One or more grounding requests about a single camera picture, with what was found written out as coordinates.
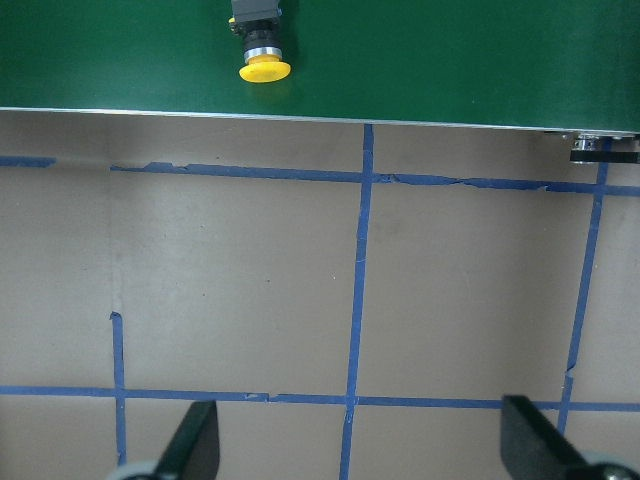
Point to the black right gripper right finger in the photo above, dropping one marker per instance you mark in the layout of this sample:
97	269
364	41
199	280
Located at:
532	448

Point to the yellow push button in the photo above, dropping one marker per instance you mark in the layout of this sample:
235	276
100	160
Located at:
257	23

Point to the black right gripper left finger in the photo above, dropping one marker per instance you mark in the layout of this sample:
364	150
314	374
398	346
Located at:
194	450

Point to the green conveyor belt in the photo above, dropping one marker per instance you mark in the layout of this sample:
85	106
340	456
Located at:
569	67

